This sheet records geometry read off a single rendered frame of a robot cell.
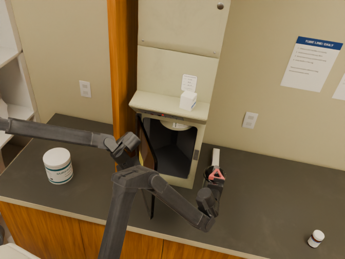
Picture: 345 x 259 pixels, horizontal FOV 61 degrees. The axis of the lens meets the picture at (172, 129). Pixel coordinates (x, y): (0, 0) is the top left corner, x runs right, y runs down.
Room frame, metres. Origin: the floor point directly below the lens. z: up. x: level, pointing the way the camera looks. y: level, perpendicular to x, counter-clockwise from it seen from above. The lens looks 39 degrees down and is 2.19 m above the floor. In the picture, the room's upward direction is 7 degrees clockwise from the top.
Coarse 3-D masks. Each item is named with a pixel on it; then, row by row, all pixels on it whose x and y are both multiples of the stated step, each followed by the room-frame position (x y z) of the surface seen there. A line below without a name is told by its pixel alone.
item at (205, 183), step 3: (213, 165) 1.01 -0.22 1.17; (204, 171) 0.96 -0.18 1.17; (204, 174) 0.94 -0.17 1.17; (225, 174) 0.96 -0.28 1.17; (207, 177) 0.92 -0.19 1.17; (225, 177) 0.94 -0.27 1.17; (204, 180) 0.94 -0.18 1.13; (210, 180) 0.91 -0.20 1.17; (204, 183) 0.93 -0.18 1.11; (207, 183) 0.92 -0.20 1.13; (213, 183) 0.90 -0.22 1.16; (204, 186) 0.93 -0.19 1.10
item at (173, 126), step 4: (160, 120) 1.12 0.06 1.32; (164, 124) 1.08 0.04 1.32; (168, 124) 1.08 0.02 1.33; (172, 124) 1.07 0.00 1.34; (176, 124) 1.07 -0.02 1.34; (180, 124) 1.07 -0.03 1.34; (172, 128) 1.06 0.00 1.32; (176, 128) 1.06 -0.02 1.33; (180, 128) 1.07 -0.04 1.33; (184, 128) 1.07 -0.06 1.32; (188, 128) 1.08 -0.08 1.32
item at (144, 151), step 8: (144, 136) 0.92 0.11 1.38; (144, 144) 0.91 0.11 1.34; (144, 152) 0.91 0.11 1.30; (152, 152) 0.82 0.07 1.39; (144, 160) 0.90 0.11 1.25; (152, 160) 0.80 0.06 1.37; (152, 168) 0.79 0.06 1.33; (144, 192) 0.88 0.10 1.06; (144, 200) 0.88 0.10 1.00; (152, 200) 0.77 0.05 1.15; (152, 208) 0.78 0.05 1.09
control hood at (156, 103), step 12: (144, 96) 1.02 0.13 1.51; (156, 96) 1.03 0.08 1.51; (168, 96) 1.05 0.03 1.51; (132, 108) 0.99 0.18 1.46; (144, 108) 0.95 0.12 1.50; (156, 108) 0.95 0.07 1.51; (168, 108) 0.96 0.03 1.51; (180, 108) 0.97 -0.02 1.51; (204, 108) 0.99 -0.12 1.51; (192, 120) 0.97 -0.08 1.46; (204, 120) 0.92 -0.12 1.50
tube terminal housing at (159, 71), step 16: (144, 48) 1.07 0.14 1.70; (160, 48) 1.07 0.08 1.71; (144, 64) 1.07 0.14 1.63; (160, 64) 1.06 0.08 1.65; (176, 64) 1.05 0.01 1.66; (192, 64) 1.04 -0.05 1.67; (208, 64) 1.04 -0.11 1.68; (144, 80) 1.07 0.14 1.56; (160, 80) 1.06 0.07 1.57; (176, 80) 1.05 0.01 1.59; (208, 80) 1.03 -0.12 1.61; (176, 96) 1.05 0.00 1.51; (208, 96) 1.03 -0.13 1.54; (192, 160) 1.03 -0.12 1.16; (192, 176) 1.03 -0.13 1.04
